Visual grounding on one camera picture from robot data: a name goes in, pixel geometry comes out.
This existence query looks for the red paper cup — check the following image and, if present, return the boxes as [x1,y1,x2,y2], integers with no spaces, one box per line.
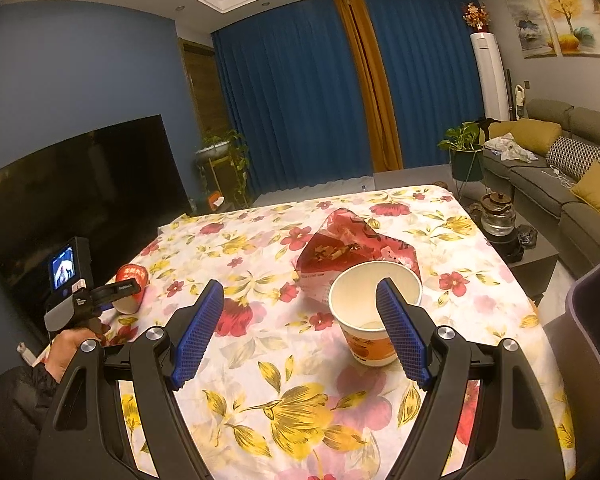
[116,263,150,315]

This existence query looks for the glass teapot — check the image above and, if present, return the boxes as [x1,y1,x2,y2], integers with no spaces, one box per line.
[480,192,519,239]

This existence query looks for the dark coffee table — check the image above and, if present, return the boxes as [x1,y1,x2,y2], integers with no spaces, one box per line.
[467,200,561,307]

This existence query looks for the white charger cable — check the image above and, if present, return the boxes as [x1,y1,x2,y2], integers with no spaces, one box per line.
[542,167,579,192]

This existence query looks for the dark purple plastic bin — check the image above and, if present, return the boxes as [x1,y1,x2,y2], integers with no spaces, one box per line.
[540,255,600,480]

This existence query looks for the patterned grey cushion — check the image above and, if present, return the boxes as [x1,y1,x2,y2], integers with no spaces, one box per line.
[546,136,600,181]

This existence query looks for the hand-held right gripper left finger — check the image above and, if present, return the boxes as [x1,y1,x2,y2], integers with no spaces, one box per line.
[32,279,226,480]

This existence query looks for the white orange paper cup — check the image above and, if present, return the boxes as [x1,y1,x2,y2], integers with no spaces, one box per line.
[328,261,424,367]

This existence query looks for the black cloth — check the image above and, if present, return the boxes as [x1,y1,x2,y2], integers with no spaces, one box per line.
[472,117,502,144]

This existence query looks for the orange curtain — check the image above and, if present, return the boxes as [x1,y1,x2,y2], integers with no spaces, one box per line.
[334,0,404,174]

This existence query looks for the white clothes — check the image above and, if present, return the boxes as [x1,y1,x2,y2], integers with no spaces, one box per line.
[484,132,539,164]

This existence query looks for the white standing air conditioner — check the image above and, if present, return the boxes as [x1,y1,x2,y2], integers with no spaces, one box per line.
[470,32,512,124]

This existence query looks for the plant on wooden stand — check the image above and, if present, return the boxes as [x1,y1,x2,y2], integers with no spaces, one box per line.
[195,130,251,209]

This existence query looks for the white handheld vacuum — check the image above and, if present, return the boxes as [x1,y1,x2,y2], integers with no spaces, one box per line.
[510,82,529,121]

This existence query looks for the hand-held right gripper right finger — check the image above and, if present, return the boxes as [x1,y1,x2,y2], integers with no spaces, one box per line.
[375,278,566,480]

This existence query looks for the grey sofa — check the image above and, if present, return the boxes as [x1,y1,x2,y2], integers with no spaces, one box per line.
[482,99,600,281]

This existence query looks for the black flat television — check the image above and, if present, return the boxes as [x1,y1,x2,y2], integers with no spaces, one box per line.
[0,115,189,292]

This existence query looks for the blue curtain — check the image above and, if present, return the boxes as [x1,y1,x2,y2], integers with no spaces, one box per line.
[362,0,486,171]
[211,0,373,199]

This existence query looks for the person's left hand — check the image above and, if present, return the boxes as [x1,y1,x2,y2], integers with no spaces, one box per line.
[46,320,105,384]

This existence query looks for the translucent red plastic bag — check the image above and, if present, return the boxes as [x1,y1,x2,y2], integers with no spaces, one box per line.
[295,207,422,307]

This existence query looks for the small landscape painting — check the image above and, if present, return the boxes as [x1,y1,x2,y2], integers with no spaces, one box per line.
[504,0,556,60]

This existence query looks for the red gold flower ornament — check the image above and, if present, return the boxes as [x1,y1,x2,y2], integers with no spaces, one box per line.
[462,2,492,34]

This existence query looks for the yellow cushion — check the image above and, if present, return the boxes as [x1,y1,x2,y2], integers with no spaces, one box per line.
[489,121,564,157]
[570,160,600,219]

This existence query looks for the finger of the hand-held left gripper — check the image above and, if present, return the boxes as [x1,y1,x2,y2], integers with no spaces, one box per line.
[91,280,144,298]
[98,294,142,314]

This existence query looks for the brown wooden blind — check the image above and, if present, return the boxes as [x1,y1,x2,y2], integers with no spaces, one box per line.
[177,37,231,162]

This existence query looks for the floral tablecloth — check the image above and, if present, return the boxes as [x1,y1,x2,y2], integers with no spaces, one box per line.
[100,184,578,480]

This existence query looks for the plant in green pot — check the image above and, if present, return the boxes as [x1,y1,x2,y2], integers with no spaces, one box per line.
[439,122,487,201]

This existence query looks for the small white object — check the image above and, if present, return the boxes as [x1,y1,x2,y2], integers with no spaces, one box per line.
[17,342,49,366]

